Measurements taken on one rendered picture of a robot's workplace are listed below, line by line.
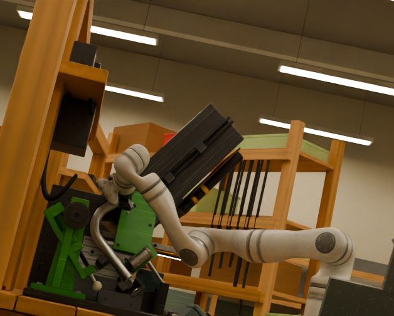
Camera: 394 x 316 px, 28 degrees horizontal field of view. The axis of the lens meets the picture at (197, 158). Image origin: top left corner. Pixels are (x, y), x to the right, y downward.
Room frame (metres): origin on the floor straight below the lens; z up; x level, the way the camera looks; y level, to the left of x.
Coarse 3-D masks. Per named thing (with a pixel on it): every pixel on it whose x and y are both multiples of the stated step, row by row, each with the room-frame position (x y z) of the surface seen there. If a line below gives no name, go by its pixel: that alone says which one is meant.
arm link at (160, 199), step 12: (156, 192) 2.19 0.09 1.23; (168, 192) 2.21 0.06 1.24; (156, 204) 2.20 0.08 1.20; (168, 204) 2.20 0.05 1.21; (168, 216) 2.21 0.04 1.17; (168, 228) 2.23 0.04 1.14; (180, 228) 2.21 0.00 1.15; (180, 240) 2.22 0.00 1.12; (192, 240) 2.22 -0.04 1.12; (180, 252) 2.25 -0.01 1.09; (192, 252) 2.23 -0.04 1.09; (204, 252) 2.23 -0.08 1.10; (192, 264) 2.26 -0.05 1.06
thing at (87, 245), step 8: (88, 240) 2.50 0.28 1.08; (88, 248) 2.49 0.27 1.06; (96, 248) 2.50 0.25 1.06; (88, 256) 2.48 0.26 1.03; (96, 256) 2.49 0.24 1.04; (120, 256) 2.51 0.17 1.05; (128, 256) 2.51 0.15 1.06; (80, 264) 2.48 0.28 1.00; (96, 272) 2.47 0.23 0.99; (104, 272) 2.49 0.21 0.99; (112, 272) 2.49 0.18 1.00
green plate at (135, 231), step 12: (144, 204) 2.54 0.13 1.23; (120, 216) 2.51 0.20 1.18; (132, 216) 2.52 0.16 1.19; (144, 216) 2.53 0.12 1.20; (120, 228) 2.51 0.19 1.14; (132, 228) 2.51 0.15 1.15; (144, 228) 2.52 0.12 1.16; (120, 240) 2.50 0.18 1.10; (132, 240) 2.50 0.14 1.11; (144, 240) 2.51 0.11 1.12; (132, 252) 2.49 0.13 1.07
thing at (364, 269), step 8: (296, 264) 10.77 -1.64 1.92; (304, 264) 10.74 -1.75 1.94; (360, 264) 10.79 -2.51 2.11; (368, 264) 10.79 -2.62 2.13; (376, 264) 10.79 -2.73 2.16; (384, 264) 10.78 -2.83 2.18; (352, 272) 10.72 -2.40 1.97; (360, 272) 10.77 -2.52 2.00; (368, 272) 10.79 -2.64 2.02; (376, 272) 10.79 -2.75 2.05; (384, 272) 10.79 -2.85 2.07; (376, 280) 10.71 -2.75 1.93; (216, 296) 10.82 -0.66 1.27; (280, 304) 10.75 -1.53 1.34; (288, 304) 10.75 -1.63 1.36; (296, 304) 10.74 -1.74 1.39
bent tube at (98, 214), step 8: (104, 208) 2.47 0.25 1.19; (112, 208) 2.49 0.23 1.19; (96, 216) 2.46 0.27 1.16; (96, 224) 2.46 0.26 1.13; (96, 232) 2.45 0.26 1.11; (96, 240) 2.45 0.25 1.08; (104, 240) 2.45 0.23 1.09; (104, 248) 2.45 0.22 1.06; (112, 256) 2.44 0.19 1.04; (112, 264) 2.45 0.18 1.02; (120, 264) 2.44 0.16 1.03; (120, 272) 2.44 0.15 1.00; (128, 272) 2.44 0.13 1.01
